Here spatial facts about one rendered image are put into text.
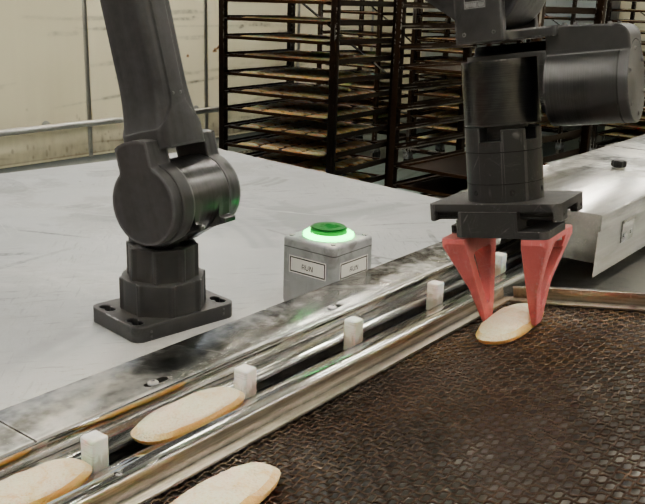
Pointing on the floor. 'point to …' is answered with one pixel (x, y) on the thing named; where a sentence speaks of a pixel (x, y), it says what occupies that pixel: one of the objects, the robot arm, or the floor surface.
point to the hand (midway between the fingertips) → (511, 312)
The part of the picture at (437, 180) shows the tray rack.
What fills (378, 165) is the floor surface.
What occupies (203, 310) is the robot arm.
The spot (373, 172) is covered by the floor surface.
